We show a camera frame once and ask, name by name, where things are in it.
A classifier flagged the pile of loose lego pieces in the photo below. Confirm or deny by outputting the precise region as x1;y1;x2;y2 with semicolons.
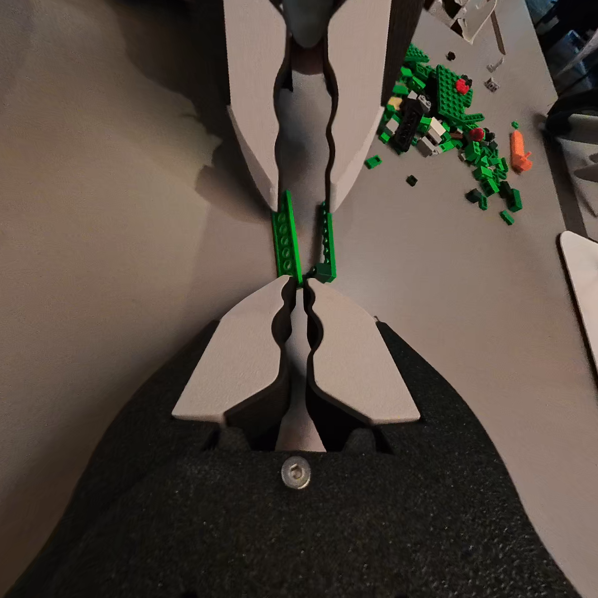
364;42;524;226

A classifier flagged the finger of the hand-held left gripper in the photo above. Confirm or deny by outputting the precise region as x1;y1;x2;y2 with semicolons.
223;0;291;212
324;0;392;210

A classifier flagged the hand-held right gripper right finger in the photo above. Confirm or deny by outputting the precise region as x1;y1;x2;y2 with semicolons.
304;280;421;435

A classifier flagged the orange brick separator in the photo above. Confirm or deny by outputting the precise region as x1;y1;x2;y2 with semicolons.
510;130;533;173

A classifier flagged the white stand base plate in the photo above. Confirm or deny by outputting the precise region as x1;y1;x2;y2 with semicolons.
559;230;598;370

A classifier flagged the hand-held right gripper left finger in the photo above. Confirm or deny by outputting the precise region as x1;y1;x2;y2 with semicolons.
172;276;297;435

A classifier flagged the green holed lego plate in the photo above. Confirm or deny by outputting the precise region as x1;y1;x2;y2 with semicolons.
272;190;303;287

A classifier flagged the narrow green lego plate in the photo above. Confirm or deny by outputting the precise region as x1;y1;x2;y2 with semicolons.
319;201;336;274

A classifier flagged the white and black fin piece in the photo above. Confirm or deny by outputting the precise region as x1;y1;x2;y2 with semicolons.
429;0;464;25
460;0;499;45

